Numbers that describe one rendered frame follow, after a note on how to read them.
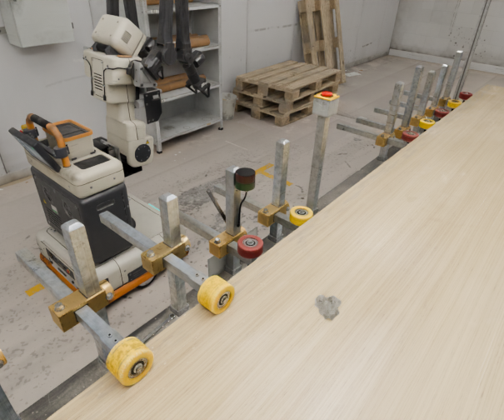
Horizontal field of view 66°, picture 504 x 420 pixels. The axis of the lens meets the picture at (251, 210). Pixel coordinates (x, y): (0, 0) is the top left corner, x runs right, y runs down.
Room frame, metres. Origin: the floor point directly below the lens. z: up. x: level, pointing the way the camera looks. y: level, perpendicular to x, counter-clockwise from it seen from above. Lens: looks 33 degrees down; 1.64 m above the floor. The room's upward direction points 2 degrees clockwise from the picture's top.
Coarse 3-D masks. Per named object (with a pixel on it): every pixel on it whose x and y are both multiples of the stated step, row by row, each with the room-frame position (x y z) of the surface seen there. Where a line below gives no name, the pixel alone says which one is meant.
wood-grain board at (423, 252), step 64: (448, 128) 2.00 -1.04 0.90; (384, 192) 1.28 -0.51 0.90; (448, 192) 1.30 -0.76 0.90; (320, 256) 0.89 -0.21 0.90; (384, 256) 0.90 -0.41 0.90; (448, 256) 0.92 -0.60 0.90; (192, 320) 0.63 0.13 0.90; (256, 320) 0.64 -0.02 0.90; (320, 320) 0.65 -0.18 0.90; (384, 320) 0.66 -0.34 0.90; (448, 320) 0.66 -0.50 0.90; (192, 384) 0.47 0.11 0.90; (256, 384) 0.47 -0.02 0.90; (320, 384) 0.48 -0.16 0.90; (384, 384) 0.48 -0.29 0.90; (448, 384) 0.49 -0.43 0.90
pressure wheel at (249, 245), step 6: (240, 240) 0.95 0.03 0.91; (246, 240) 0.95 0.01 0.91; (252, 240) 0.95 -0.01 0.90; (258, 240) 0.95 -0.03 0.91; (240, 246) 0.92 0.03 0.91; (246, 246) 0.92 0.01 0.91; (252, 246) 0.92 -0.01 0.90; (258, 246) 0.92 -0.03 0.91; (240, 252) 0.91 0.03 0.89; (246, 252) 0.90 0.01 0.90; (252, 252) 0.90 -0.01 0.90; (258, 252) 0.91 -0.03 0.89
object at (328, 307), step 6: (318, 300) 0.70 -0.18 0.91; (324, 300) 0.71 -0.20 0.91; (330, 300) 0.70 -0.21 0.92; (336, 300) 0.71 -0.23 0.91; (318, 306) 0.69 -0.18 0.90; (324, 306) 0.68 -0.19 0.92; (330, 306) 0.69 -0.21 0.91; (336, 306) 0.69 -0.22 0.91; (324, 312) 0.67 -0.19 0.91; (330, 312) 0.67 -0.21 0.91; (336, 312) 0.67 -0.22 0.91; (324, 318) 0.65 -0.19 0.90; (330, 318) 0.65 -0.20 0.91
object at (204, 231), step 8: (184, 216) 1.13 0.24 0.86; (184, 224) 1.11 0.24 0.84; (192, 224) 1.09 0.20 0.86; (200, 224) 1.09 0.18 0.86; (200, 232) 1.06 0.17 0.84; (208, 232) 1.04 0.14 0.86; (216, 232) 1.04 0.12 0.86; (208, 240) 1.04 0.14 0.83; (232, 248) 0.97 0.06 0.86; (240, 256) 0.94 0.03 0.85; (248, 264) 0.92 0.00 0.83
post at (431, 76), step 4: (428, 72) 2.39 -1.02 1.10; (432, 72) 2.38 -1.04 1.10; (428, 76) 2.39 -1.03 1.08; (432, 76) 2.37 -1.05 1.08; (428, 80) 2.38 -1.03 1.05; (432, 80) 2.38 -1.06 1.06; (428, 84) 2.38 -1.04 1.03; (424, 88) 2.39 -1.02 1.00; (428, 88) 2.38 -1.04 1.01; (424, 92) 2.39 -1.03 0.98; (428, 92) 2.37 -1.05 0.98; (424, 96) 2.38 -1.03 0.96; (428, 96) 2.38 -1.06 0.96; (424, 100) 2.38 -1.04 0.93; (420, 104) 2.39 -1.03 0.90; (424, 104) 2.38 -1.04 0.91; (420, 108) 2.39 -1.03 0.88; (424, 108) 2.37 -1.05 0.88; (420, 112) 2.38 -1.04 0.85; (424, 112) 2.39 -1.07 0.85; (416, 128) 2.38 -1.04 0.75
